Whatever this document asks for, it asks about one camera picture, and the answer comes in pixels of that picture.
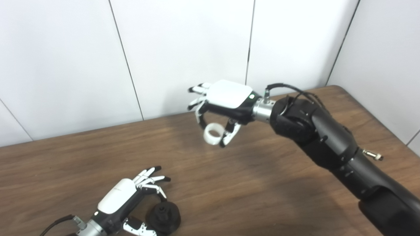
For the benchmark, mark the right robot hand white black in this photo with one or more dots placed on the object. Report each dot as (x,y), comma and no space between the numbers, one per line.
(228,93)

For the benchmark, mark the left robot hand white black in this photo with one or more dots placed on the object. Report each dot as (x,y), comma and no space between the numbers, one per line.
(116,196)

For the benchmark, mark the round black part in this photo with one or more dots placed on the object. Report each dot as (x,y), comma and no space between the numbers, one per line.
(165,218)

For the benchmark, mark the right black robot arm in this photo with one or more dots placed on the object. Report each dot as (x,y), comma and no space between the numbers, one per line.
(328,141)

